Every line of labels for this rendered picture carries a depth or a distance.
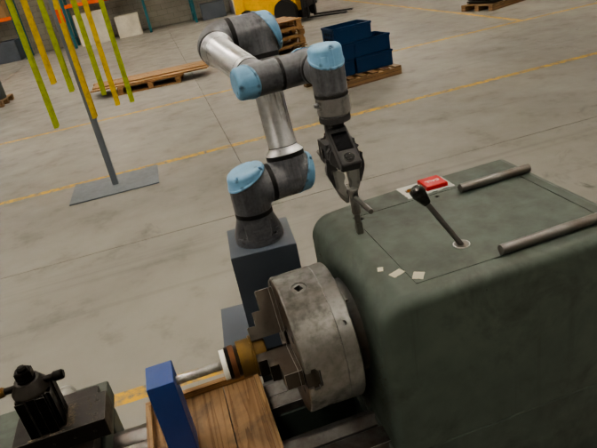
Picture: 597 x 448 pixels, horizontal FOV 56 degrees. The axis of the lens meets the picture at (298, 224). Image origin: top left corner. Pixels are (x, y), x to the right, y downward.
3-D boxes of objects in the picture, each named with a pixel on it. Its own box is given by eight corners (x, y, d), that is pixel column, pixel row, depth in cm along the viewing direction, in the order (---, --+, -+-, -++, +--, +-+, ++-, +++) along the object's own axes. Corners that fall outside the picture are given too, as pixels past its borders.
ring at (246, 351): (258, 323, 130) (219, 335, 129) (266, 346, 122) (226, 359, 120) (266, 355, 134) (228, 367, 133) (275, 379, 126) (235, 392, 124)
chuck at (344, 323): (322, 326, 153) (310, 236, 134) (369, 421, 128) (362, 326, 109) (310, 331, 152) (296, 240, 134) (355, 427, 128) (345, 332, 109)
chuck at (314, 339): (310, 331, 152) (296, 240, 134) (354, 427, 128) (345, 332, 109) (279, 340, 151) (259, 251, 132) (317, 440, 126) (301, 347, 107)
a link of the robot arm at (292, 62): (267, 53, 131) (285, 58, 122) (311, 43, 134) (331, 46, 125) (274, 87, 134) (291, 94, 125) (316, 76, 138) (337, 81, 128)
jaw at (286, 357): (302, 337, 126) (317, 366, 115) (306, 356, 128) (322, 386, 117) (254, 352, 124) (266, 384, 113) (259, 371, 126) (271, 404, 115)
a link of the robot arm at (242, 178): (228, 208, 175) (218, 167, 169) (268, 195, 179) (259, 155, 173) (240, 220, 165) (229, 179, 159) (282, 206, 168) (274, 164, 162)
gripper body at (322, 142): (349, 154, 136) (342, 106, 131) (362, 164, 129) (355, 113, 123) (320, 162, 135) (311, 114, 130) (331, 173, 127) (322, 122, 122)
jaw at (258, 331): (295, 326, 132) (280, 277, 134) (298, 326, 128) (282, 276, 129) (250, 340, 130) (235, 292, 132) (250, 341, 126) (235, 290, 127)
